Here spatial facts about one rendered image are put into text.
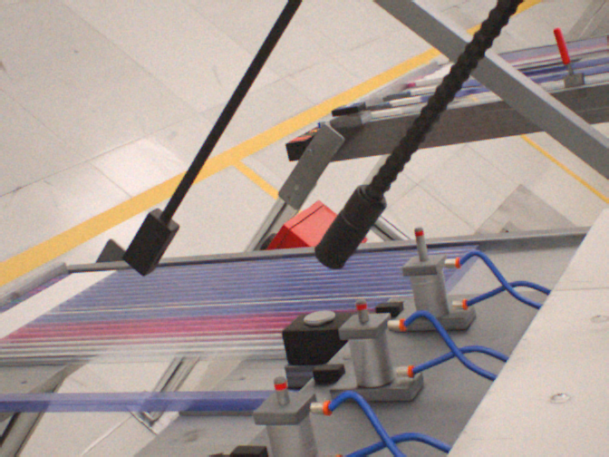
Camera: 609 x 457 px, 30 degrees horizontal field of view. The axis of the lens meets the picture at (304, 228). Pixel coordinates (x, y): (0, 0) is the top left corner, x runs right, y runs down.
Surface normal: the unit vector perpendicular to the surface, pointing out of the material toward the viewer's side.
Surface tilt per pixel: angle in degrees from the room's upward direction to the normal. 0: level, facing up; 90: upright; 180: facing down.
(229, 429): 45
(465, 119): 90
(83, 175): 0
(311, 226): 0
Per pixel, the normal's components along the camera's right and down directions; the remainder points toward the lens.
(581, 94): -0.40, 0.29
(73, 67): 0.50, -0.73
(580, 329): -0.19, -0.95
